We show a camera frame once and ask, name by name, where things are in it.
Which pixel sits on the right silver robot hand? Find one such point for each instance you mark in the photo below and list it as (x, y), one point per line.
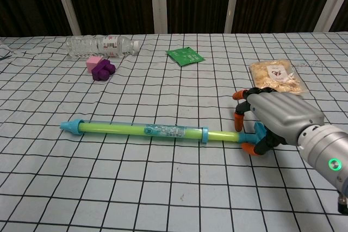
(285, 109)

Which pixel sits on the purple toy block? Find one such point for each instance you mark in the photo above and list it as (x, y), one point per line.
(103, 71)

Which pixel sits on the green foil packet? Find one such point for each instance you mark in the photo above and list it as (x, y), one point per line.
(185, 56)

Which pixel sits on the clear plastic water bottle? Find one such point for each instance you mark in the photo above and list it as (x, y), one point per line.
(89, 46)

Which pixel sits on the black grid white tablecloth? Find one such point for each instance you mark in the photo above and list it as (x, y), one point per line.
(163, 188)

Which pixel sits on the pink cube block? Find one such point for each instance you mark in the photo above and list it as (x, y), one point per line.
(92, 63)

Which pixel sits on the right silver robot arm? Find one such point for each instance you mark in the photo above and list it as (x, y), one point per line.
(323, 145)

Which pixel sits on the white metal post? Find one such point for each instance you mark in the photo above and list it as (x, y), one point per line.
(232, 1)
(66, 1)
(330, 1)
(159, 1)

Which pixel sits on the clear snack bag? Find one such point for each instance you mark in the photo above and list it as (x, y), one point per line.
(269, 75)

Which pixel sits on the green and blue water squirter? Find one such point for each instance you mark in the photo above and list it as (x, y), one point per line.
(122, 129)

